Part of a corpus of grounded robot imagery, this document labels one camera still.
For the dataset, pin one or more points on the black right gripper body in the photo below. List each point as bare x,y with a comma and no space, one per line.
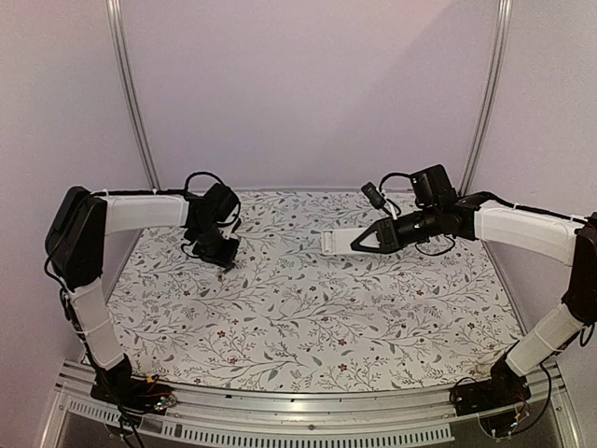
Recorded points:
386,231

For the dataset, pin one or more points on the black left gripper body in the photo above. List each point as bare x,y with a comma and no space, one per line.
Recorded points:
210,248

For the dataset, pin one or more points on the white air conditioner remote control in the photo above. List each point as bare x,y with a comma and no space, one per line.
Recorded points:
338,241

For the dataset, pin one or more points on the white remote battery cover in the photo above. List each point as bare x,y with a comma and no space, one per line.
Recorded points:
289,308

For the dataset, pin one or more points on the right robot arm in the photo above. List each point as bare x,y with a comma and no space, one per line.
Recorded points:
540,250

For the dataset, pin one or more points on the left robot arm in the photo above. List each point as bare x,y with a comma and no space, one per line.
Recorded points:
92,235

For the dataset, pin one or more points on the floral patterned table cloth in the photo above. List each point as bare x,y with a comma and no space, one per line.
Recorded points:
427,315

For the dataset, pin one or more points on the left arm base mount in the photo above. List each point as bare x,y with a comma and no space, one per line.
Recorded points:
117,386

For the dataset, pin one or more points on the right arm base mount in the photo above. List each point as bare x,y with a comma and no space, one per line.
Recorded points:
503,388

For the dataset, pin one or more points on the front aluminium rail frame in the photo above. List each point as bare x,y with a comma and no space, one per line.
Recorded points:
220,417

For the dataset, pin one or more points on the left aluminium corner post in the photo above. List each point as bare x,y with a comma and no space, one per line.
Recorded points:
118,35

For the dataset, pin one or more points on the aluminium corner post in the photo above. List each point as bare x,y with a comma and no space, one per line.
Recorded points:
118,35
499,48

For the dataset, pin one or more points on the right aluminium corner post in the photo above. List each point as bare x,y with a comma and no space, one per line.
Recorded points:
499,48

